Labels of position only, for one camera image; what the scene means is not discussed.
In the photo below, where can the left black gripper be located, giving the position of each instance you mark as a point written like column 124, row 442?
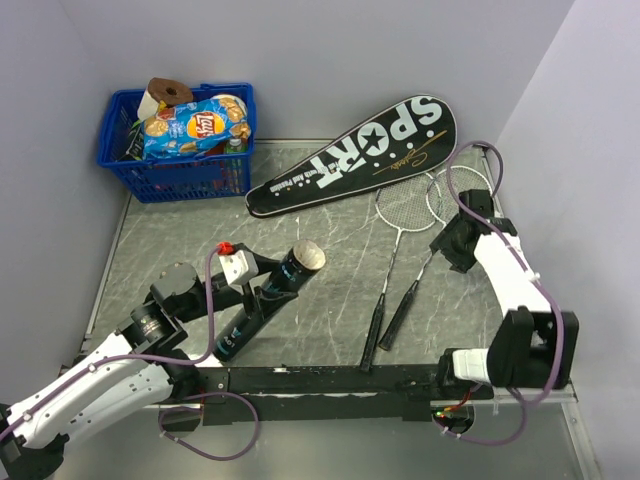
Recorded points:
column 265, row 300

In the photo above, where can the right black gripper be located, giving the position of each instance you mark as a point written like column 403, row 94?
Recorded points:
column 462, row 263

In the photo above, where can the silver badminton racket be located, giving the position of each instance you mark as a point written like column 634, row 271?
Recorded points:
column 442, row 205
column 403, row 207

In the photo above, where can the black shuttlecock tube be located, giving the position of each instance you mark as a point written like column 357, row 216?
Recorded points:
column 267, row 286

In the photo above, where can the black SPORT racket bag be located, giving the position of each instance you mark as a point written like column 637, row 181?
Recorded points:
column 411, row 137

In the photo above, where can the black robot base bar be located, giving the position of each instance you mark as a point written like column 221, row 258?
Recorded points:
column 408, row 392

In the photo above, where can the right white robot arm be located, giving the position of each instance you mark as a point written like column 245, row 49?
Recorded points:
column 534, row 345

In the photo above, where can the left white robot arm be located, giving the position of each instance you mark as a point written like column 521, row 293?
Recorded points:
column 154, row 354

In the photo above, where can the blue plastic shopping basket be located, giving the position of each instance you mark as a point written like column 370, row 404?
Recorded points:
column 206, row 175

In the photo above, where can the blue Lays chips bag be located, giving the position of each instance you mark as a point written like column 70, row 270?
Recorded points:
column 195, row 127

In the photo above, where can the dark green package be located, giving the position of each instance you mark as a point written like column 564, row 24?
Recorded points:
column 134, row 144

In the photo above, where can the white paper towel roll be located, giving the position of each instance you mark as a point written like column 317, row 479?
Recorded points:
column 148, row 105

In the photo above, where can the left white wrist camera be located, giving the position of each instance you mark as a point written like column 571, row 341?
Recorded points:
column 239, row 268

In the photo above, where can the aluminium rail frame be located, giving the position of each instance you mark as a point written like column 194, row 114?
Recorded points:
column 503, row 396

